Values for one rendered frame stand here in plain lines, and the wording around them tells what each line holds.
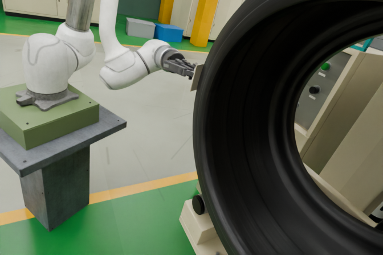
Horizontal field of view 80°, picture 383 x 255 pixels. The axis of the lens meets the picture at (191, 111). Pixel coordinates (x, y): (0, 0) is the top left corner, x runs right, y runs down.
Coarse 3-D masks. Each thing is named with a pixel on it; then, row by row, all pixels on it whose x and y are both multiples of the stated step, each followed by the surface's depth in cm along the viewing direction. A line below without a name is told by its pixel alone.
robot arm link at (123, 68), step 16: (112, 0) 77; (112, 16) 78; (112, 32) 80; (112, 48) 80; (128, 48) 84; (112, 64) 80; (128, 64) 81; (144, 64) 84; (112, 80) 81; (128, 80) 83
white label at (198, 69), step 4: (200, 64) 47; (196, 68) 46; (200, 68) 47; (196, 72) 47; (200, 72) 48; (196, 76) 48; (192, 80) 48; (196, 80) 48; (192, 84) 48; (196, 84) 49; (192, 88) 49; (196, 88) 50
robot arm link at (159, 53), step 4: (160, 48) 81; (164, 48) 80; (168, 48) 79; (172, 48) 80; (156, 52) 82; (160, 52) 80; (164, 52) 79; (156, 56) 81; (160, 56) 79; (156, 60) 82; (160, 60) 79; (156, 64) 84; (160, 64) 80; (160, 68) 85
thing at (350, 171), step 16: (368, 112) 54; (352, 128) 57; (368, 128) 54; (352, 144) 57; (368, 144) 54; (336, 160) 61; (352, 160) 57; (368, 160) 54; (320, 176) 65; (336, 176) 61; (352, 176) 58; (368, 176) 55; (352, 192) 58; (368, 192) 55; (368, 208) 57
